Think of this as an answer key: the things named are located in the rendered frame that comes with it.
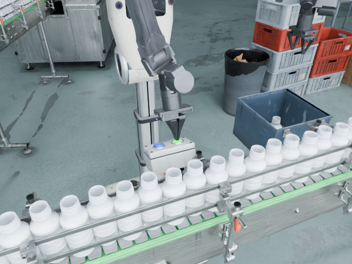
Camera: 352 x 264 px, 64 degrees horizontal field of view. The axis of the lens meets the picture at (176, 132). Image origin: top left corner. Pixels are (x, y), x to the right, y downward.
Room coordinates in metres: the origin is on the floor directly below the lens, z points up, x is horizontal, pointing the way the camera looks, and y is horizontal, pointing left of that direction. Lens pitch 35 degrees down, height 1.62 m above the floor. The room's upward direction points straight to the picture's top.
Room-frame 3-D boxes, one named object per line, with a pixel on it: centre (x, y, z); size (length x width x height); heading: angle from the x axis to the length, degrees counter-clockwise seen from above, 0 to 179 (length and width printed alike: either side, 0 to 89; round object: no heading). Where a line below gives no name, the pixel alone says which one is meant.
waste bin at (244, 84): (2.77, -0.72, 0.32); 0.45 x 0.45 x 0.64
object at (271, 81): (3.07, -1.19, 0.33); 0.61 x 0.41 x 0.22; 118
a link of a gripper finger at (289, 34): (1.19, -0.51, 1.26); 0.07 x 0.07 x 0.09; 22
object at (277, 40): (3.08, -1.19, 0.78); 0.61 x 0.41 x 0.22; 119
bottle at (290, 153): (0.63, -0.32, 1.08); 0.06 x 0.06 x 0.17
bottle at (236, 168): (0.56, -0.16, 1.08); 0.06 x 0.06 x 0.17
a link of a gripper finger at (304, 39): (1.16, -0.53, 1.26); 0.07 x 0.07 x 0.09; 22
